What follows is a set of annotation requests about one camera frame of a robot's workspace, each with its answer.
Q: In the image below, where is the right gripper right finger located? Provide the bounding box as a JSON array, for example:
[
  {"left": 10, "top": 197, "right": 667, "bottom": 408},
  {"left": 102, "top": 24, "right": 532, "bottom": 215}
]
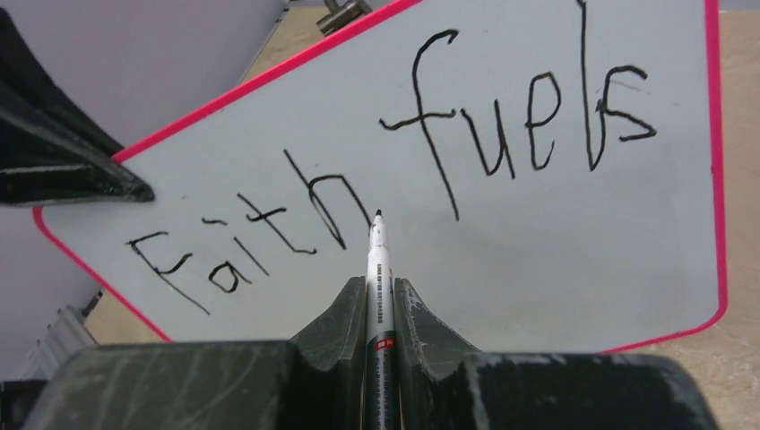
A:
[{"left": 393, "top": 278, "right": 478, "bottom": 429}]

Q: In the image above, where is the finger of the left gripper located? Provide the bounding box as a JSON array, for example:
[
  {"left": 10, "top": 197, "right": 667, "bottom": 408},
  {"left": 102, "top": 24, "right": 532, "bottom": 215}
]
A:
[{"left": 1, "top": 10, "right": 155, "bottom": 207}]

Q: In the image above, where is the pink framed whiteboard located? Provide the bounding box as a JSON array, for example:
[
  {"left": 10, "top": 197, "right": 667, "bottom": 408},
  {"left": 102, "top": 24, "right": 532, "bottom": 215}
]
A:
[{"left": 34, "top": 1, "right": 727, "bottom": 351}]

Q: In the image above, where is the black metal clamp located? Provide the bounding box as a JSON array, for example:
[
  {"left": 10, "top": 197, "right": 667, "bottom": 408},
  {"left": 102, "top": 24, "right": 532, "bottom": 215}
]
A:
[{"left": 316, "top": 0, "right": 372, "bottom": 36}]

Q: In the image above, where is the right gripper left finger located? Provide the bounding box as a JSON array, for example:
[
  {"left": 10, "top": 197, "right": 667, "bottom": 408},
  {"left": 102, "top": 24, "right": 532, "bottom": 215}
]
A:
[{"left": 289, "top": 277, "right": 367, "bottom": 429}]

